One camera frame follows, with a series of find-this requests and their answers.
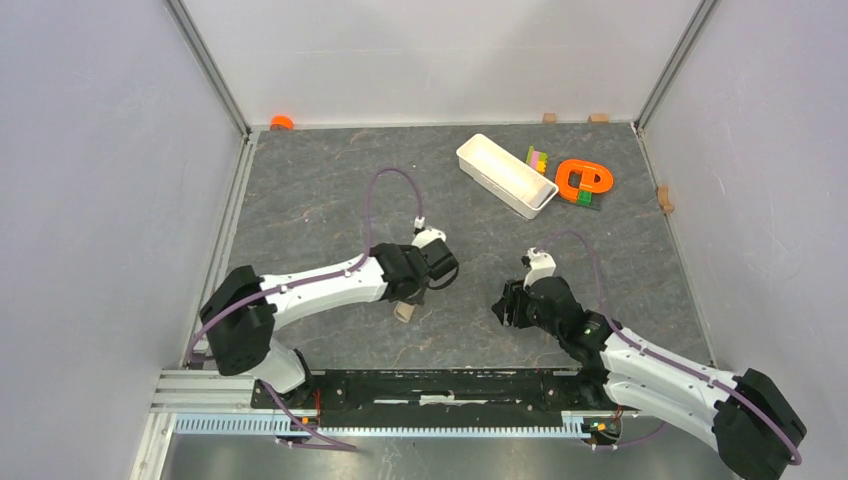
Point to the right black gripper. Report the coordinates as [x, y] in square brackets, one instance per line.
[513, 298]

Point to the beige card holder wallet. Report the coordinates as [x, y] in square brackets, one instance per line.
[404, 312]

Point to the white plastic bin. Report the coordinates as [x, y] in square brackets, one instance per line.
[511, 180]

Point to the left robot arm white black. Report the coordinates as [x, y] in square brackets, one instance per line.
[242, 316]

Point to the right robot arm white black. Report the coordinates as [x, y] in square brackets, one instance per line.
[744, 417]

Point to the green block on plate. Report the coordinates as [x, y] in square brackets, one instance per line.
[584, 198]

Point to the pink yellow green block stack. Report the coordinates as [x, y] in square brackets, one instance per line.
[537, 160]

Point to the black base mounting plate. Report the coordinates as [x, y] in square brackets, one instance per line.
[524, 397]

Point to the wooden block back right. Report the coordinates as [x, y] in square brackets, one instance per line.
[599, 118]

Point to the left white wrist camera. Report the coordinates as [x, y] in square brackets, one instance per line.
[423, 234]

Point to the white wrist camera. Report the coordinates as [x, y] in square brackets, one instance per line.
[540, 265]
[423, 234]

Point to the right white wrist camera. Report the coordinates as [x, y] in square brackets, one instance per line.
[540, 265]

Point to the wooden block right wall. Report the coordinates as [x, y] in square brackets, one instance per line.
[664, 199]

